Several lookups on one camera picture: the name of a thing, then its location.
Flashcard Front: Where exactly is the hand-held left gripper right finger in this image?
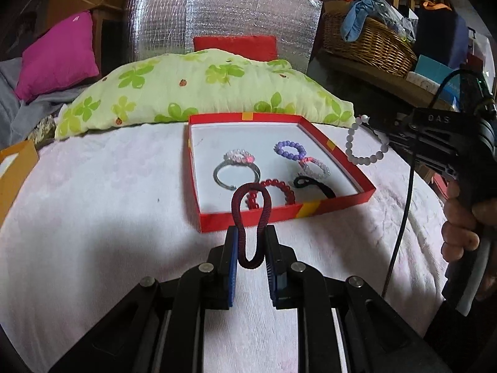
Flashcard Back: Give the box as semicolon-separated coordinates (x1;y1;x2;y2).
263;225;453;373

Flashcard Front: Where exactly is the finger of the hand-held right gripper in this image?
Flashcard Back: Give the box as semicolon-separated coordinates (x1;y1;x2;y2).
365;113;414;152

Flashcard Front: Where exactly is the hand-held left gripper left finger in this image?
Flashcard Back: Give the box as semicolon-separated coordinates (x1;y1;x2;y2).
50;225;239;373

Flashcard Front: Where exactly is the white bead bracelet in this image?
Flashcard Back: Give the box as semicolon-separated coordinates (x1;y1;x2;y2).
345;114;388;166

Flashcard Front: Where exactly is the red cardboard box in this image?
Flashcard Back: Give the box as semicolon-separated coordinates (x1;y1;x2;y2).
187;112;376;234

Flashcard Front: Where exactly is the maroon hair tie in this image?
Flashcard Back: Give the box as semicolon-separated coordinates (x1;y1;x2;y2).
231;182;272;269

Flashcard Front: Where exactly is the red bead bracelet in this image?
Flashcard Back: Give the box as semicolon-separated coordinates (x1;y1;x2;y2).
244;179;296;210

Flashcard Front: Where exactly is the black hair tie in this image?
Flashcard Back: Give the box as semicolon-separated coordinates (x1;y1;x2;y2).
293;176;338;199

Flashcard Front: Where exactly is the pink bead bracelet with flower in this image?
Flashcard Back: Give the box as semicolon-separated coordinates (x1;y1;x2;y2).
223;149;257;165

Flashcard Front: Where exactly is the purple bead bracelet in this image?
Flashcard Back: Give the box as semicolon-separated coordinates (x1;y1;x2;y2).
274;140;305;161

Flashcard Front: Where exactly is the person's right hand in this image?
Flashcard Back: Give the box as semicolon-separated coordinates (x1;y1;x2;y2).
442;196;497;264

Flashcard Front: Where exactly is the teal cardboard box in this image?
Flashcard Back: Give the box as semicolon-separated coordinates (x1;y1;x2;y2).
408;55;459;104

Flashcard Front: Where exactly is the wooden shelf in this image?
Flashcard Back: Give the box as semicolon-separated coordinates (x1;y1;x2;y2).
316;50;459;109

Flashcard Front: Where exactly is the wicker basket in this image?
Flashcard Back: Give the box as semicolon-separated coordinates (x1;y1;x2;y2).
322;12;418;78

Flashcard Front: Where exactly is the silver bangle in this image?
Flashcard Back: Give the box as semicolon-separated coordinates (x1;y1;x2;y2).
213;159;262;190

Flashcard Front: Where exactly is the dark blue bag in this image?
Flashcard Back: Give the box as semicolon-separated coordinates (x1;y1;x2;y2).
413;6;468;68

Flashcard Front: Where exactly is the blue cloth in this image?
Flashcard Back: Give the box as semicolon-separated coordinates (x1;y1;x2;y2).
341;0;389;43

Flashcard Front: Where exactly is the pale pink blanket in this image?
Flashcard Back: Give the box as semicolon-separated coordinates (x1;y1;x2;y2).
0;118;451;373

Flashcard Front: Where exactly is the red cushion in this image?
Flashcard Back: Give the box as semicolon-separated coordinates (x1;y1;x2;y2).
193;35;277;63

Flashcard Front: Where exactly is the green floral pillow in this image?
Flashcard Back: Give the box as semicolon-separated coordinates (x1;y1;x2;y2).
54;48;355;140

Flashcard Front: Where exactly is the orange cardboard box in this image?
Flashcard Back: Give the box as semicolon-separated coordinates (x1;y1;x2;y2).
0;139;39;226

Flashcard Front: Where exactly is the silver insulation sheet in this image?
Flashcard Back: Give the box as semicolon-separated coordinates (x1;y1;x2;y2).
124;0;325;76

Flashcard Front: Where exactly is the grey cloth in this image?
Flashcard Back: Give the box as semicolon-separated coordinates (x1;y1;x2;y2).
0;58;84;140

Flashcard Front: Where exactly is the magenta cushion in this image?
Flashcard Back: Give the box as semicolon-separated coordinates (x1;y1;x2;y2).
15;11;101;102

